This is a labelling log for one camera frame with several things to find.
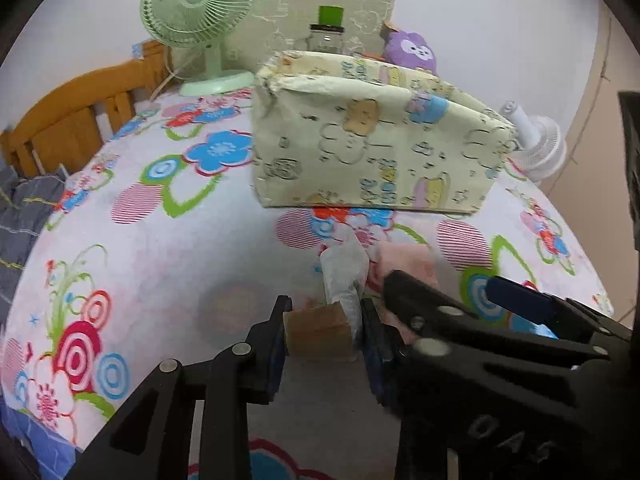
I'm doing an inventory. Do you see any white tissue brown pack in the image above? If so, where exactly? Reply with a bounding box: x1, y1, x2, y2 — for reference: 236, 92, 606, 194
283, 232, 370, 362

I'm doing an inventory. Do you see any purple plush toy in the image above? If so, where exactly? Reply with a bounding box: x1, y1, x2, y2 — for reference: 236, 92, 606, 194
383, 30, 437, 75

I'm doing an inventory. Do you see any cartoon printed cardboard backboard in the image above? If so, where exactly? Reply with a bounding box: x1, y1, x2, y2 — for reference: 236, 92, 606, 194
219, 0, 398, 74

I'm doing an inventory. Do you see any white standing fan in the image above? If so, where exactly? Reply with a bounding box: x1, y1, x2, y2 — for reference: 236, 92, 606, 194
500, 101, 567, 184

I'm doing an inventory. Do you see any floral tablecloth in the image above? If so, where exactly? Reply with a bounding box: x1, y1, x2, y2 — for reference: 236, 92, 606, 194
1, 90, 613, 479

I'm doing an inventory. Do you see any green cup on jar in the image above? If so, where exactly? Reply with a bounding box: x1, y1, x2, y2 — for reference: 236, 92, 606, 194
317, 6, 344, 27

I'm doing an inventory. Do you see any wooden chair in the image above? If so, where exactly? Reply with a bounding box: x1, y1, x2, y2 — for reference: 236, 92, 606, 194
1, 40, 168, 178

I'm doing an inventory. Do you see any glass mason jar mug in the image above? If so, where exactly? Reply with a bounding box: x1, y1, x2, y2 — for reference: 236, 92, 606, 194
302, 24, 344, 54

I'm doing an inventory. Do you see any cartoon printed storage box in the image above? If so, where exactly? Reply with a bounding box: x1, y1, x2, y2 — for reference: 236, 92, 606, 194
252, 51, 518, 214

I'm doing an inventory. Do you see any green desk fan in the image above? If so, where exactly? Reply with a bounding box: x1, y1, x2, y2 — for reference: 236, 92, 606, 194
140, 0, 255, 96

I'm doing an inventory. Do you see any grey plaid blanket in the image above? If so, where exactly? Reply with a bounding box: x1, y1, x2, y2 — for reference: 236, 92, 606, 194
0, 166, 67, 323

